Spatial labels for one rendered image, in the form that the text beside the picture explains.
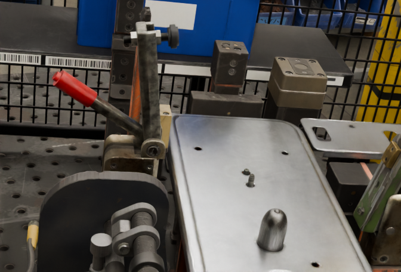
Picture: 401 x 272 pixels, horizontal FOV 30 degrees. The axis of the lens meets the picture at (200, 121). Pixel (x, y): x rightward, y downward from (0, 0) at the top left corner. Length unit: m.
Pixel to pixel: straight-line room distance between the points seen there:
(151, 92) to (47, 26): 0.49
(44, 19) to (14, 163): 0.34
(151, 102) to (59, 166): 0.68
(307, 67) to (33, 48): 0.45
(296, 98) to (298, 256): 0.40
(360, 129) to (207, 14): 0.32
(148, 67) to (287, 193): 0.27
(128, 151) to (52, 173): 0.60
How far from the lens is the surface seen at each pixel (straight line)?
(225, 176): 1.02
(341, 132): 1.20
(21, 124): 1.58
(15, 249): 1.34
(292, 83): 1.22
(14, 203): 1.45
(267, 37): 1.43
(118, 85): 1.24
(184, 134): 1.11
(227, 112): 1.24
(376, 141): 1.20
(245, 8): 1.28
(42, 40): 1.30
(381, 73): 1.70
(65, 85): 0.91
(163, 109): 1.03
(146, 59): 0.89
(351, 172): 1.14
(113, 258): 0.62
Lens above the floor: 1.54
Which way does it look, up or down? 28 degrees down
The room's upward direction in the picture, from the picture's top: 9 degrees clockwise
